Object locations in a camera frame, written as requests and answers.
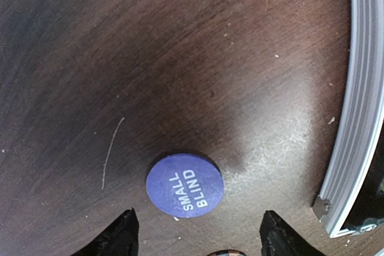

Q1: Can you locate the aluminium poker case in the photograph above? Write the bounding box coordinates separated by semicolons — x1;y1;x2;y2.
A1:
313;0;383;238

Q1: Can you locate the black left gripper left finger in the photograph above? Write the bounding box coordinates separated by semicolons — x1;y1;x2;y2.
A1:
72;208;139;256

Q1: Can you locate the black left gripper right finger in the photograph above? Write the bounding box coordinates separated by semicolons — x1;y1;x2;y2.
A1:
259;210;325;256

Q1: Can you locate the purple small blind button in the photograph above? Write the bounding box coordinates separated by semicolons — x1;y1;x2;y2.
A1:
146;153;224;218

